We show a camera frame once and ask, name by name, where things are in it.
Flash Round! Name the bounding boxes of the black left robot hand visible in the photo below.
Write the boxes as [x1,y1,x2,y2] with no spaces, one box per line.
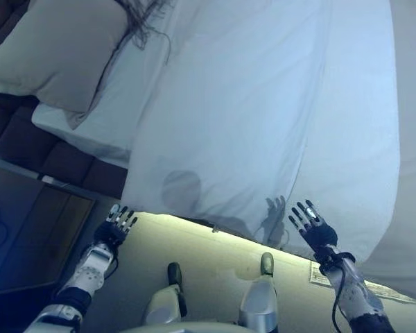
[96,204,139,248]

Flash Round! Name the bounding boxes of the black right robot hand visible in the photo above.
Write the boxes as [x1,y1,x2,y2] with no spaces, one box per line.
[288,200,339,256]

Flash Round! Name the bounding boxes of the white duvet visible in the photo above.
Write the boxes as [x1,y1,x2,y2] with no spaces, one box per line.
[124,0,405,265]

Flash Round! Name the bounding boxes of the wooden drawer nightstand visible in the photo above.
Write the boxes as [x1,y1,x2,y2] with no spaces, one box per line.
[0,152,98,296]

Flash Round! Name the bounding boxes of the grey right robot leg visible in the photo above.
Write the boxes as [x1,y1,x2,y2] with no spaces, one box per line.
[239,252,277,333]

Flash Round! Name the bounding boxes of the white fitted mattress sheet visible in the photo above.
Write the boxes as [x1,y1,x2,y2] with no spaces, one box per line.
[32,44,175,164]

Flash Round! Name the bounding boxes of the large beige pillow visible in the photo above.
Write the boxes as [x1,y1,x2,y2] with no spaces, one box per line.
[0,3,131,114]

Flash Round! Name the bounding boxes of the grey tasselled cushion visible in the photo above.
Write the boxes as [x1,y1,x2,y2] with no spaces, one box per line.
[116,0,176,66]

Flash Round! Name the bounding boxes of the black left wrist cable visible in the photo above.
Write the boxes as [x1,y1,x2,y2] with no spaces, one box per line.
[107,255,121,279]

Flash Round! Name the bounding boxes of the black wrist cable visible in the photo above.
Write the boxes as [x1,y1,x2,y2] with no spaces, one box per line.
[107,255,121,279]
[331,255,356,327]

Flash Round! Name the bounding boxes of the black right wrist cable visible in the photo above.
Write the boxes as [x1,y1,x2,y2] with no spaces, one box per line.
[331,255,356,327]

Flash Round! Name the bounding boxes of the brown upholstered bed frame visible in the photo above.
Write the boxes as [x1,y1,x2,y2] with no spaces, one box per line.
[0,92,130,201]

